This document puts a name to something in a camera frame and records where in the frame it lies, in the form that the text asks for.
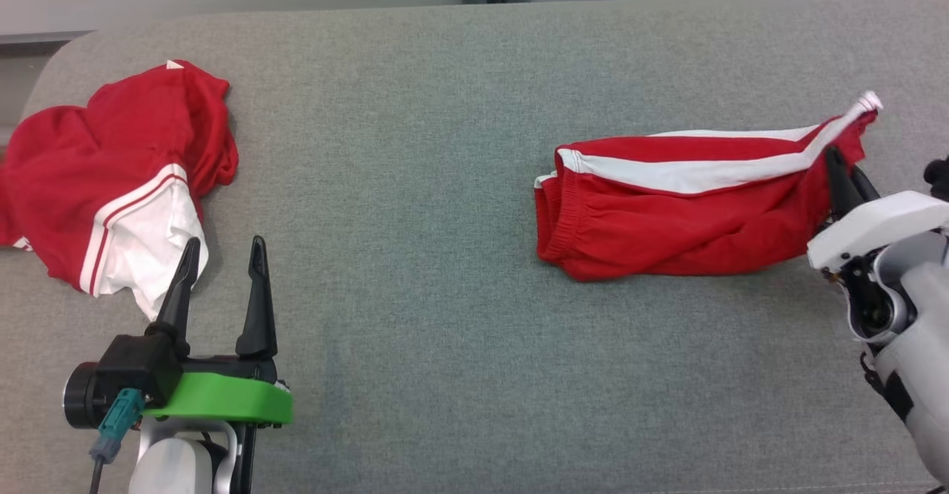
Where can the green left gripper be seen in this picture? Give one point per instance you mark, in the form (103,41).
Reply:
(222,401)

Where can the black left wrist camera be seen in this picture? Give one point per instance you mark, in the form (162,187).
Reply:
(126,375)

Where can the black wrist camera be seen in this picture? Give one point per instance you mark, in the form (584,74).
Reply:
(940,175)
(126,375)

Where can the red white-sleeved jersey shirt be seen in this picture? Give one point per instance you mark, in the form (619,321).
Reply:
(111,182)

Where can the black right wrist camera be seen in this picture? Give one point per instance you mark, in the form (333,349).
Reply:
(940,175)

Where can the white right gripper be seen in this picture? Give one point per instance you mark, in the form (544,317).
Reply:
(875,223)

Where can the red shorts with white stripe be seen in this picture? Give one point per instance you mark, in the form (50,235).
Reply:
(667,227)

